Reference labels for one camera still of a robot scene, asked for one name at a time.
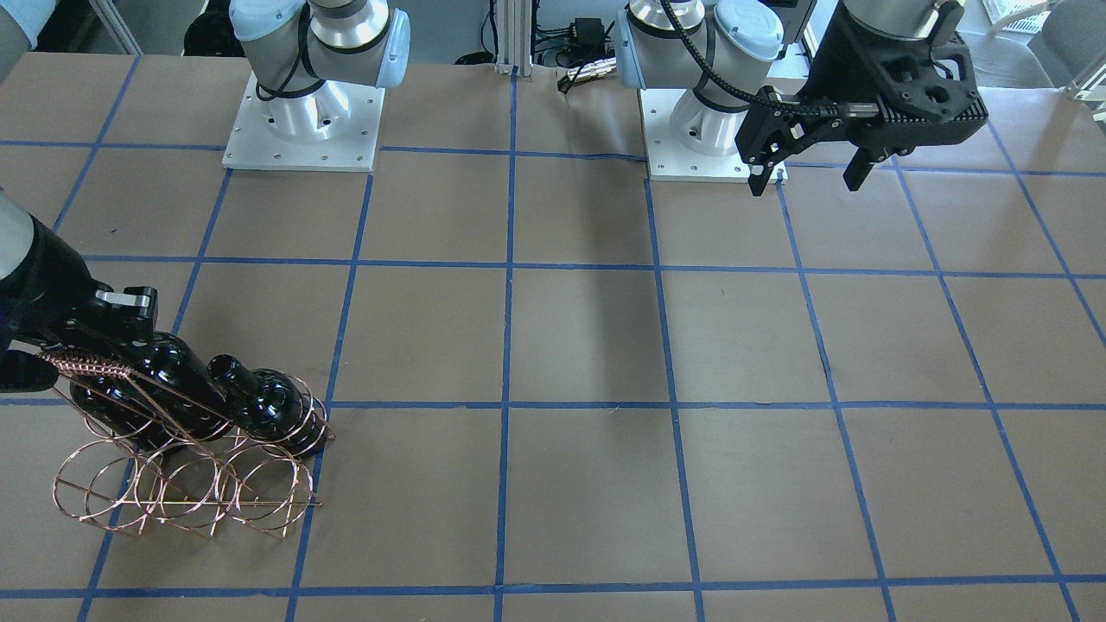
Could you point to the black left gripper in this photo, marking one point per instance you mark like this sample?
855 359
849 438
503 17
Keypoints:
835 62

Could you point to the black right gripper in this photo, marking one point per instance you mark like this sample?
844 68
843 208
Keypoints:
54 304

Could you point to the dark wine bottle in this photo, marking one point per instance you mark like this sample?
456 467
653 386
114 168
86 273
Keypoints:
183 387

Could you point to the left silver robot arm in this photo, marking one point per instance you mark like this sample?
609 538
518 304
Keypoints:
722 52

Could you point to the dark bottle in basket rear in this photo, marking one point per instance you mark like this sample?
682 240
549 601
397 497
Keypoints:
116 406

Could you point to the dark bottle in basket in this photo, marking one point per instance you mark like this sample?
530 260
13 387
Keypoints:
116 406
271 407

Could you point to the dark bottle in basket front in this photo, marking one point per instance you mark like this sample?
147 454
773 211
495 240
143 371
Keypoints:
271 407

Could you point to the black power brick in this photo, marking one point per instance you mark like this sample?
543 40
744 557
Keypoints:
587 35

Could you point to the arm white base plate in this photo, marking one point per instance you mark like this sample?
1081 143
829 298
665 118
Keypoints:
334 129
688 141

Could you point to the copper wire wine basket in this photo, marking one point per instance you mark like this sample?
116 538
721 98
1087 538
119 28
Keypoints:
184 483

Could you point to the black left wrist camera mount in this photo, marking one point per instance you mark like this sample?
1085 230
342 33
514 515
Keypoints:
928 93

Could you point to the aluminium frame post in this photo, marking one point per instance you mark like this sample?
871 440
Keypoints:
514 31

